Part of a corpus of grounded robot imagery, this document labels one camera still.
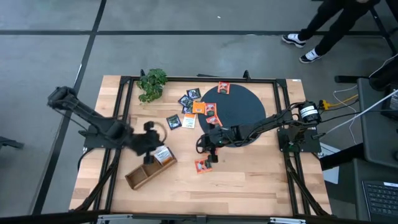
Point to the red peach tea packet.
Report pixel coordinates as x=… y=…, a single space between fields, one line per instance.
x=214 y=120
x=224 y=88
x=203 y=165
x=210 y=109

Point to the white paper sheet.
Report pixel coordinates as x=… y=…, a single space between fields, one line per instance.
x=331 y=174

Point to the black keyboard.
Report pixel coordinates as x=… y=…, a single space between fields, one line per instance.
x=382 y=199

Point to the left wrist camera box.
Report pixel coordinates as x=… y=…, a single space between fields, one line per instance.
x=149 y=125

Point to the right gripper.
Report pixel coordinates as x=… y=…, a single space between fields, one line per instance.
x=219 y=136

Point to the grey side desk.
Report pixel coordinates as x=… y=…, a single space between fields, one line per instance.
x=376 y=140

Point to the person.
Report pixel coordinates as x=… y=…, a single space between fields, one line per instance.
x=335 y=21

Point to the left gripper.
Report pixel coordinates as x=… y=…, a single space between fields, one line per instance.
x=146 y=143

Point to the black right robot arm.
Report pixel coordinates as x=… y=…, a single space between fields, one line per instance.
x=273 y=121

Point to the dark round woven mat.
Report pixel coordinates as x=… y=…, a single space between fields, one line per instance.
x=242 y=105

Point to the wooden tea organiser box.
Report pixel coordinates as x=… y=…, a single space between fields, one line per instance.
x=140 y=177

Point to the green potted plant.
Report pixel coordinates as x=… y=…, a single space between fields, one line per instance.
x=152 y=85

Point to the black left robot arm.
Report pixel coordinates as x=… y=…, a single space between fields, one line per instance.
x=93 y=118

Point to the dark green tea packet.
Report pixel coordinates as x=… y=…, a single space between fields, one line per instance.
x=193 y=93
x=187 y=109
x=184 y=100
x=173 y=122

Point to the black floor stand foot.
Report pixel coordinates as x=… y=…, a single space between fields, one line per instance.
x=9 y=143

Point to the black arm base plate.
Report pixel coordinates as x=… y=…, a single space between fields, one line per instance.
x=311 y=144
x=93 y=141

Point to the black chair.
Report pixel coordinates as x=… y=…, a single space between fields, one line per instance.
x=385 y=76

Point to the plain orange tea packet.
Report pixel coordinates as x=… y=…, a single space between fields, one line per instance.
x=198 y=107

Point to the white orange Tazo tea packet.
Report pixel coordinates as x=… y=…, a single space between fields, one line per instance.
x=189 y=121
x=162 y=154

